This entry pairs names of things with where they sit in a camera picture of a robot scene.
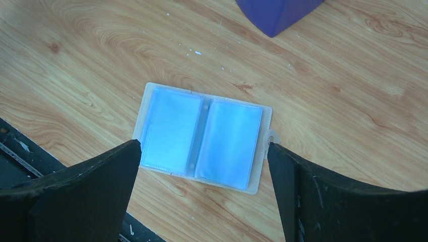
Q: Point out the purple metronome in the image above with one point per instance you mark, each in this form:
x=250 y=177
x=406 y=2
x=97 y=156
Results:
x=274 y=16

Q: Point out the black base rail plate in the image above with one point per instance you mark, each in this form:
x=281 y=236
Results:
x=22 y=161

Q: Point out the white card holder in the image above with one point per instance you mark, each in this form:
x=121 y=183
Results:
x=206 y=138

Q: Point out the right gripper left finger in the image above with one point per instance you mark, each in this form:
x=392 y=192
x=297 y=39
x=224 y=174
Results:
x=84 y=202

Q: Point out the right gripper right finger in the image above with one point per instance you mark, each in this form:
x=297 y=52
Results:
x=318 y=204

